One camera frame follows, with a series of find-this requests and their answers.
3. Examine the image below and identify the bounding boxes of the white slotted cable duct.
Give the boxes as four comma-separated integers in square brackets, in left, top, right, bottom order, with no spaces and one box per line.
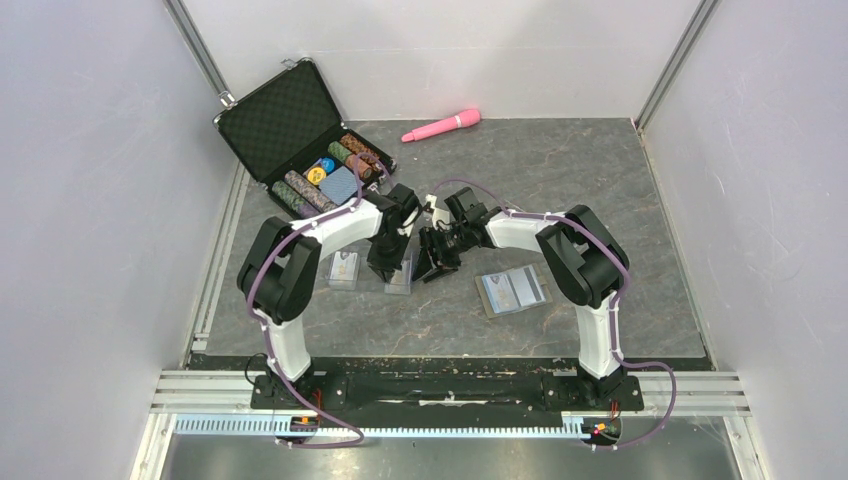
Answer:
[173,414,587,439]

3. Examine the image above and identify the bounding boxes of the black poker chip case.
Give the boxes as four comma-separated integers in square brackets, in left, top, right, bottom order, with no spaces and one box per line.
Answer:
[213,57,397,219]

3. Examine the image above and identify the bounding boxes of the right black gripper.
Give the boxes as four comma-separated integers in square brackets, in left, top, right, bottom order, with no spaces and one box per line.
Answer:
[412,222,472,283]

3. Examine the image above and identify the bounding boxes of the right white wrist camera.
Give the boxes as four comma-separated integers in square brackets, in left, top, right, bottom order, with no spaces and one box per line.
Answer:
[424,194,451,231]

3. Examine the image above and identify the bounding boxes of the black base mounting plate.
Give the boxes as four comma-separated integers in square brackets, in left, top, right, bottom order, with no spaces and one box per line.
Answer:
[250,357,644,429]

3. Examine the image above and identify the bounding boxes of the clear acrylic card stand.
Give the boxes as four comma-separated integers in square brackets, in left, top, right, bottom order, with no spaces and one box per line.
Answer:
[325,249,413,295]

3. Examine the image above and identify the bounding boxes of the aluminium frame rail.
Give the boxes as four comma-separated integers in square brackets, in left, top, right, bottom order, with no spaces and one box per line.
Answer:
[150,370,752,418]

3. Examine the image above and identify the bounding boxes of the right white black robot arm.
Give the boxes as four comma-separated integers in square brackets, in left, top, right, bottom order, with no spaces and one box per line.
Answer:
[412,187,630,408]

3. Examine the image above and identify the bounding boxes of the beige leather card holder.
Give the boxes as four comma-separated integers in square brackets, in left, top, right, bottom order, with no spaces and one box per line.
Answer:
[474,264,552,319]

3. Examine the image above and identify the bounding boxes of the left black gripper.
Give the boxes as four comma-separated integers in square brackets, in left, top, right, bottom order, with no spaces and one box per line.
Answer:
[367,229,411,284]

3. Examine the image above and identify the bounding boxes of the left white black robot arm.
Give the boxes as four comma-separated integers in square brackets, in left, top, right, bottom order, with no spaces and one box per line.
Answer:
[237,184,422,408]

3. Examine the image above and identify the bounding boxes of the pink wand massager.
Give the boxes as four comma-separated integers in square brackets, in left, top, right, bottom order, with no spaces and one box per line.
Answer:
[401,109,481,143]

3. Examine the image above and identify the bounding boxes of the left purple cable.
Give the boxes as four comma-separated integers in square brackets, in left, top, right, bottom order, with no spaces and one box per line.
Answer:
[245,152,376,449]

